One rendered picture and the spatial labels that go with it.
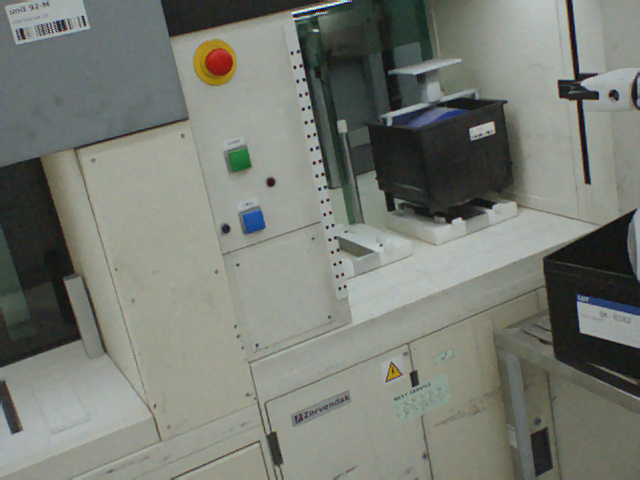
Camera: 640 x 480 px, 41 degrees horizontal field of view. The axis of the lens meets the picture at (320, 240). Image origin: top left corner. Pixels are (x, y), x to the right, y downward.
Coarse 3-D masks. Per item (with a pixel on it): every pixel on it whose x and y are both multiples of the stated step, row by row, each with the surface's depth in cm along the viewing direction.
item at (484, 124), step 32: (416, 64) 182; (448, 64) 176; (448, 96) 182; (384, 128) 178; (416, 128) 169; (448, 128) 172; (480, 128) 175; (384, 160) 185; (416, 160) 173; (448, 160) 174; (480, 160) 177; (384, 192) 192; (416, 192) 177; (448, 192) 175; (480, 192) 179
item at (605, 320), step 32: (608, 224) 151; (544, 256) 143; (576, 256) 147; (608, 256) 153; (576, 288) 138; (608, 288) 132; (576, 320) 140; (608, 320) 135; (576, 352) 143; (608, 352) 137
